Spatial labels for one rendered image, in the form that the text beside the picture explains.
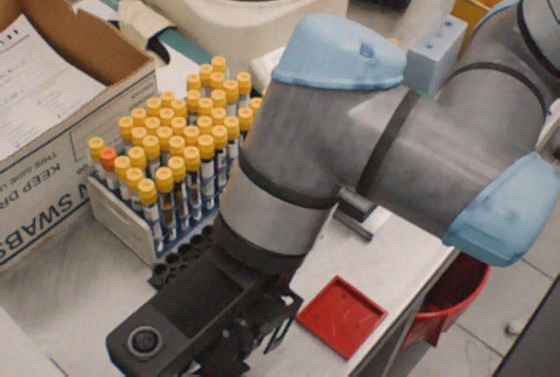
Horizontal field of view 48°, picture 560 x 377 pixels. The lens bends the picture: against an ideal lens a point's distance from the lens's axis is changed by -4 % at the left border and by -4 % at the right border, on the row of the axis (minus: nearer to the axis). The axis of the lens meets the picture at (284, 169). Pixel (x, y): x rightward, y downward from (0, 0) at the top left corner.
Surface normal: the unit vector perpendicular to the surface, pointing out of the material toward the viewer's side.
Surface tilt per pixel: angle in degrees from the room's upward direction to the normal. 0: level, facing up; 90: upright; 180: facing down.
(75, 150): 93
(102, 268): 0
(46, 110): 1
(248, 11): 0
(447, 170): 37
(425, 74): 90
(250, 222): 61
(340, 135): 56
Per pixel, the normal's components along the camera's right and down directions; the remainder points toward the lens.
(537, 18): -0.88, 0.01
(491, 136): 0.22, -0.58
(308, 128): -0.34, 0.27
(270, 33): 0.65, 0.61
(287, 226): 0.15, 0.48
